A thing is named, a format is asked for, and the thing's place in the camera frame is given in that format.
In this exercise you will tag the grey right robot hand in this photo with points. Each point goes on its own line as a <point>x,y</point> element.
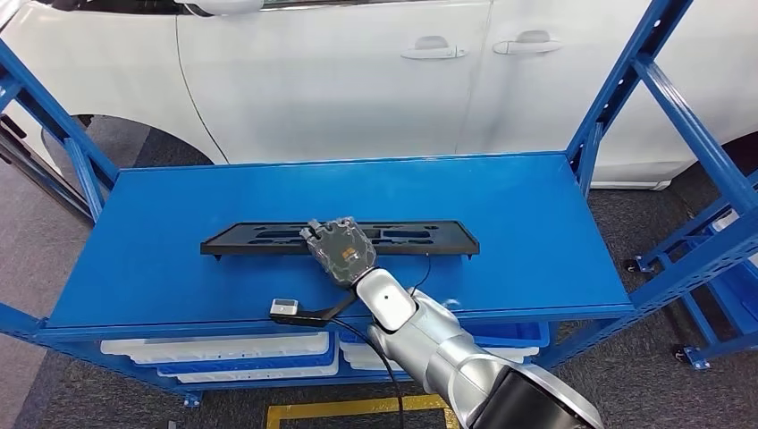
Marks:
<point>343,254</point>

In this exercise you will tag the black plastic plate frame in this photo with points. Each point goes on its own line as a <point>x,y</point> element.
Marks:
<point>237,247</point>

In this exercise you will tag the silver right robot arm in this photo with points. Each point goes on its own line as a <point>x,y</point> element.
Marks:
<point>450,355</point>

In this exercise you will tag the blue metal shelf rack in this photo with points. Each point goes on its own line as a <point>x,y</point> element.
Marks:
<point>177,260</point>

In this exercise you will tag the blue plastic bin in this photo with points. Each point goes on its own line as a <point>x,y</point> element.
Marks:
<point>266,365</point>
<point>515,333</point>

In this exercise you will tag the white car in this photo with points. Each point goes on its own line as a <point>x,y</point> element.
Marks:
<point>331,89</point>

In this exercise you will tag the large white plastic bin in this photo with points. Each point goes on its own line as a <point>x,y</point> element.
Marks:
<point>725,222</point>

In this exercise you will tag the blue rack with casters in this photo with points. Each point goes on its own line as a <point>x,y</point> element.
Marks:
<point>734,296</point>

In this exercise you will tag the black metal frame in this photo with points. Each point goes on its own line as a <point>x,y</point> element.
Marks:
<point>47,180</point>

